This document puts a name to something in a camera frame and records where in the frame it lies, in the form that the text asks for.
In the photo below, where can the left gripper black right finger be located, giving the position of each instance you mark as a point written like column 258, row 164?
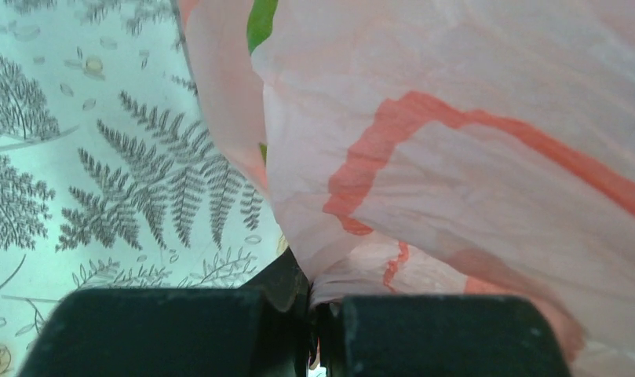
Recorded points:
column 437, row 335

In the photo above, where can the floral patterned table mat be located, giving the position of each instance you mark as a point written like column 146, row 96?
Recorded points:
column 108, row 174

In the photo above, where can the pink plastic grocery bag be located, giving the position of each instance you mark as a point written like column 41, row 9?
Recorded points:
column 415, row 147

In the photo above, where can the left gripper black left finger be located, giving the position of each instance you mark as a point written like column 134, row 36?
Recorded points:
column 259, row 329

